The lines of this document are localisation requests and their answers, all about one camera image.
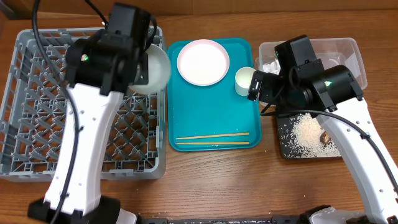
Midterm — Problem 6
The white tissue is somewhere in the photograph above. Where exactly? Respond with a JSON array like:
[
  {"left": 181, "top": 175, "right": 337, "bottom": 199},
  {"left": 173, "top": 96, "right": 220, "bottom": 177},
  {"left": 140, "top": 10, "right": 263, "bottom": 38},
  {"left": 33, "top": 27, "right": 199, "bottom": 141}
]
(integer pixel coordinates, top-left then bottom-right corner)
[{"left": 262, "top": 59, "right": 280, "bottom": 75}]

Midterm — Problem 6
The clear plastic waste bin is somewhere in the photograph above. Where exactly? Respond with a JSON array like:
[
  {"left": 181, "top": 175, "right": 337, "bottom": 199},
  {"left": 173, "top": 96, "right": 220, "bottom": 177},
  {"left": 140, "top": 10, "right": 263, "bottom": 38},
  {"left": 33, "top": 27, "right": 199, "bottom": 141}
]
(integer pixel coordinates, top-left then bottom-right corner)
[{"left": 254, "top": 37, "right": 368, "bottom": 107}]

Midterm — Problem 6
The teal plastic serving tray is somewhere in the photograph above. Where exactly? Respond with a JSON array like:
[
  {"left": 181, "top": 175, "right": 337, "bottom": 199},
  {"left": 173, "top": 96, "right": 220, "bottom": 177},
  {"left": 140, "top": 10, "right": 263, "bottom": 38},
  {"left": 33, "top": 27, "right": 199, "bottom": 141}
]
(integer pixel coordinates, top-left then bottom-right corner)
[{"left": 167, "top": 38, "right": 262, "bottom": 152}]

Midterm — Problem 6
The white paper cup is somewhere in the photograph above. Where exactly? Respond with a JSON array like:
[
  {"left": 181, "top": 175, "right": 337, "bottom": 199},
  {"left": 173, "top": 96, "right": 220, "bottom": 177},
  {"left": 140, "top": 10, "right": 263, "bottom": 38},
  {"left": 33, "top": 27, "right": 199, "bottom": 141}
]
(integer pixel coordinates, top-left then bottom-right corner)
[{"left": 234, "top": 67, "right": 256, "bottom": 96}]

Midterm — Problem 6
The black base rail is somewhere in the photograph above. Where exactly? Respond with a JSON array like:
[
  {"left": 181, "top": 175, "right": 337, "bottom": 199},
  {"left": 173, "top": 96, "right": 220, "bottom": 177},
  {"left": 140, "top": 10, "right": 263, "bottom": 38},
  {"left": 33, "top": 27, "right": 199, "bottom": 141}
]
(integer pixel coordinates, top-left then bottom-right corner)
[{"left": 137, "top": 215, "right": 308, "bottom": 224}]

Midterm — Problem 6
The brown food scrap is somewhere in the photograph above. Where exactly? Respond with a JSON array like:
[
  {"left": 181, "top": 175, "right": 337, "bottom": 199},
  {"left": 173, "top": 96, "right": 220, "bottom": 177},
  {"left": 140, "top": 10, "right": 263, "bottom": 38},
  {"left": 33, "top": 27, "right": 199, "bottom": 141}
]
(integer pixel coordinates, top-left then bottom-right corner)
[{"left": 320, "top": 131, "right": 331, "bottom": 146}]

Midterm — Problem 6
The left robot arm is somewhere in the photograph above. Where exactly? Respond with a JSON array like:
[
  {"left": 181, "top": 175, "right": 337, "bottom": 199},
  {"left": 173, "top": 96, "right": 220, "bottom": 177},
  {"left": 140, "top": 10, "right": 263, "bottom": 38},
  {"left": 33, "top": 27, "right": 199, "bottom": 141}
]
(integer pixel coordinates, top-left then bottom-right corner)
[{"left": 27, "top": 3, "right": 157, "bottom": 223}]

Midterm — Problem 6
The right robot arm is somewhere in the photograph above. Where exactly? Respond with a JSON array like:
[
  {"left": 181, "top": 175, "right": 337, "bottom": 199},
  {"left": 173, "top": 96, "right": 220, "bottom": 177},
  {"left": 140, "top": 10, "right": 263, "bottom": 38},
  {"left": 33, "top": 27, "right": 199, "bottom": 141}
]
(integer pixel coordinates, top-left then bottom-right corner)
[{"left": 248, "top": 35, "right": 397, "bottom": 223}]

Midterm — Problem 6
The black rectangular tray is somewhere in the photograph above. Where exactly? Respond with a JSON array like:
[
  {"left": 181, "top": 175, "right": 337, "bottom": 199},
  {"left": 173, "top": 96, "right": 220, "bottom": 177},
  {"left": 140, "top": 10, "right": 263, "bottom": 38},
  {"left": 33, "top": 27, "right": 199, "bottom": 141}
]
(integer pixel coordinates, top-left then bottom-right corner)
[{"left": 275, "top": 113, "right": 343, "bottom": 161}]

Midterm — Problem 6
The grey-white shallow bowl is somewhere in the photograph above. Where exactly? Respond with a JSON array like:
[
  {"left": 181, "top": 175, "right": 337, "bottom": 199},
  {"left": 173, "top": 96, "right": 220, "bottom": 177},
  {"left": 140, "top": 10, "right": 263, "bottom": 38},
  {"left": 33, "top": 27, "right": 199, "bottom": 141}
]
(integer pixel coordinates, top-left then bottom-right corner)
[{"left": 129, "top": 44, "right": 171, "bottom": 95}]

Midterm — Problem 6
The white rice pile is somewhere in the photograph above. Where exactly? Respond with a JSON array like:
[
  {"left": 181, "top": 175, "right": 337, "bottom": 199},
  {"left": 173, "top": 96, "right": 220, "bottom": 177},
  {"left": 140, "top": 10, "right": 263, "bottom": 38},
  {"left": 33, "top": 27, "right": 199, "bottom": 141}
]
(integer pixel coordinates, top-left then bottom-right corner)
[{"left": 279, "top": 112, "right": 341, "bottom": 158}]

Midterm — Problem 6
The grey plastic dish rack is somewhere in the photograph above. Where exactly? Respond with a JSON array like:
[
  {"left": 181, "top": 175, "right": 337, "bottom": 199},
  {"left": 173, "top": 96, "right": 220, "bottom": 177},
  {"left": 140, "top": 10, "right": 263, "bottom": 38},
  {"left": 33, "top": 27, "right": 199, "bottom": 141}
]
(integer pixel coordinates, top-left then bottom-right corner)
[{"left": 1, "top": 29, "right": 166, "bottom": 182}]

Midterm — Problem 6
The upper wooden chopstick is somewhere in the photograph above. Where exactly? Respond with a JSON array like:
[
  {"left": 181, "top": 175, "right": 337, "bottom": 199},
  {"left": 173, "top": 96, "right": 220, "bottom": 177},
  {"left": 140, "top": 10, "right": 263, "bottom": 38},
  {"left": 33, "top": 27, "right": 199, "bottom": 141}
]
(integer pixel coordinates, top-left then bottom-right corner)
[{"left": 176, "top": 133, "right": 249, "bottom": 140}]

